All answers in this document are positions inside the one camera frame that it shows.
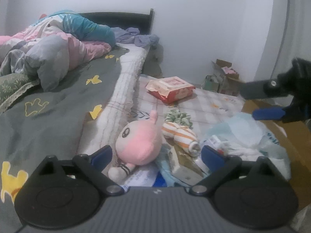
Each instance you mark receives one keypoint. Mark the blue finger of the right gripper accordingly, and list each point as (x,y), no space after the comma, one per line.
(272,113)

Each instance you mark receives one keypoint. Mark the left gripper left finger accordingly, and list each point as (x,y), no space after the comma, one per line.
(91,167)

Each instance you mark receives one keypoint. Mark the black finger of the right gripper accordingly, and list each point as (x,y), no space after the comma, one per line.
(253,90)

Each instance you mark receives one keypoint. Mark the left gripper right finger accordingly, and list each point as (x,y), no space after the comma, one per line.
(222,169)

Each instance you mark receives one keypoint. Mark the blue white wipes pack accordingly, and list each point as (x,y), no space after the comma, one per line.
(145,176)

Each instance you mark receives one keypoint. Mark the cardboard box with clutter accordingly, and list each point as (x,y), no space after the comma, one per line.
(227,77)

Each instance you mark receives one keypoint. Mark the gold tissue pack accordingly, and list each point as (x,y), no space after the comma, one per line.
(185,168)

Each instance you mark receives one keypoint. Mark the brown cardboard box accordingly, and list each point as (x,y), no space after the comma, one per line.
(295,138)

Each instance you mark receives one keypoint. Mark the white plastic bag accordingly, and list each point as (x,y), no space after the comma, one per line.
(249,139)

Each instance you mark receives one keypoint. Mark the green paper bag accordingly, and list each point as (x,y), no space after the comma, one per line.
(210,83)

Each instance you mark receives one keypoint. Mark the pink plush toy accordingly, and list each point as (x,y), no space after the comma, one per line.
(138,144)

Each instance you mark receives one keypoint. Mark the orange striped carrot plush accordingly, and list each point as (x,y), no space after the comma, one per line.
(177,126)

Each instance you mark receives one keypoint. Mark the grey bed sheet yellow prints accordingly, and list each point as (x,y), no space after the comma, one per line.
(51,123)

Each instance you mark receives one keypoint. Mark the red pink wipes pack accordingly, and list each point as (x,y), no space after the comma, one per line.
(170,89)

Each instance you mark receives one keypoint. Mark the green floral pillow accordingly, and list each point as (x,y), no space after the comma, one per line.
(14,86)

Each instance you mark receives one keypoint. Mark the pink grey quilt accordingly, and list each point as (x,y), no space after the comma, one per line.
(46,52)

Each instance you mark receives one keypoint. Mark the black bed headboard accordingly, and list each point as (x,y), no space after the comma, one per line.
(123,20)

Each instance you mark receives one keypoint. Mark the teal blue blanket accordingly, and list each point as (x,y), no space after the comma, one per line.
(80,27)

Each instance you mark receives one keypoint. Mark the purple crumpled clothes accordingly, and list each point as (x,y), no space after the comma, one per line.
(132,35)

